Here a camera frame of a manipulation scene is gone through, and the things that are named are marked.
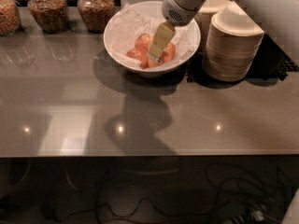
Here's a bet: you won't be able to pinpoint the black rubber mat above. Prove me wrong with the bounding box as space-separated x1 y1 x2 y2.
185 35 299 85

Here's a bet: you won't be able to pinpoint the front stack of paper bowls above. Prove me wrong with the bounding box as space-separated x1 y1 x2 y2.
202 2 264 82

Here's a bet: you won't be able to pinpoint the red apple with sticker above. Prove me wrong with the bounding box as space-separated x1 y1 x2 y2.
148 59 162 68

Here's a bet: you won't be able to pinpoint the rear stack of paper bowls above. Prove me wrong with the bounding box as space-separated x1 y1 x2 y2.
194 0 228 53

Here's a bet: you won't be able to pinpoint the red apple front left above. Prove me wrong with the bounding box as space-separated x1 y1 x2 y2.
126 48 148 69

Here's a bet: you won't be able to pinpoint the red apple back left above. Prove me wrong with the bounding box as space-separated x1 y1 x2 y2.
135 34 152 51

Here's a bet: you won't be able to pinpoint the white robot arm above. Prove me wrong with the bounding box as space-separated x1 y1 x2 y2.
148 0 299 63

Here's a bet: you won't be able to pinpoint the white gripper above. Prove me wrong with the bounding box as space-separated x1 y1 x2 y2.
148 0 206 61

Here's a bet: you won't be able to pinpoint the stack of paper bowls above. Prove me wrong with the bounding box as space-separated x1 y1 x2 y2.
202 2 264 82
194 0 228 53

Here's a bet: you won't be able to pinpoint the white ceramic bowl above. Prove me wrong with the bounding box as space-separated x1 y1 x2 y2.
103 1 202 78

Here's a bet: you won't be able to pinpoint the middle glass jar of cereal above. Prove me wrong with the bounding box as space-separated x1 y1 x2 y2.
27 0 69 34

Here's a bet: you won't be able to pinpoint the right glass jar of cereal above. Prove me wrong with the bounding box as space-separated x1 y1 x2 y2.
77 0 115 33

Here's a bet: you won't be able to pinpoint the black cables under table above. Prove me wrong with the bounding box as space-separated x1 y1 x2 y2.
62 161 299 224

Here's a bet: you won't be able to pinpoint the glass jar of cereal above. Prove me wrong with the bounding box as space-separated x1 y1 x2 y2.
77 0 115 33
27 0 69 34
0 0 21 35

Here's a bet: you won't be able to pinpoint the left glass jar of cereal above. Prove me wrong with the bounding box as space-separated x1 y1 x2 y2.
0 0 21 35

